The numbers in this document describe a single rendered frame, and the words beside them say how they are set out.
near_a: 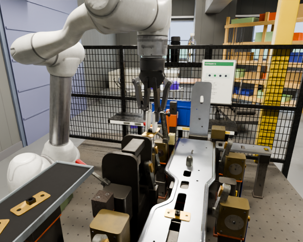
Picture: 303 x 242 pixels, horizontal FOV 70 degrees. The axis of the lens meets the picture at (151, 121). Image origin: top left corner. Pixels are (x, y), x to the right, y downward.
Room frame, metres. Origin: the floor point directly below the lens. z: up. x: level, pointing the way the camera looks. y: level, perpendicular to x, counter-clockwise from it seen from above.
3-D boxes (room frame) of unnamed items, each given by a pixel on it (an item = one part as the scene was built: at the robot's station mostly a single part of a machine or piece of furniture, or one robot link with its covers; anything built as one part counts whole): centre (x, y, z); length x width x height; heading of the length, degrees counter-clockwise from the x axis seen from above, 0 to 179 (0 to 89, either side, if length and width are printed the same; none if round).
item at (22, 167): (0.94, 0.61, 0.92); 0.18 x 0.16 x 0.22; 154
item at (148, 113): (0.68, 0.01, 1.29); 0.03 x 0.01 x 0.07; 160
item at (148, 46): (0.68, 0.00, 1.52); 0.09 x 0.09 x 0.06
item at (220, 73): (1.53, -0.46, 1.30); 0.23 x 0.02 x 0.31; 74
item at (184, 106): (1.49, -0.17, 1.10); 0.30 x 0.17 x 0.13; 69
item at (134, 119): (1.50, -0.14, 1.02); 0.90 x 0.22 x 0.03; 74
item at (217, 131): (1.26, -0.41, 0.88); 0.08 x 0.08 x 0.36; 74
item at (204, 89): (1.28, -0.30, 1.17); 0.12 x 0.01 x 0.34; 74
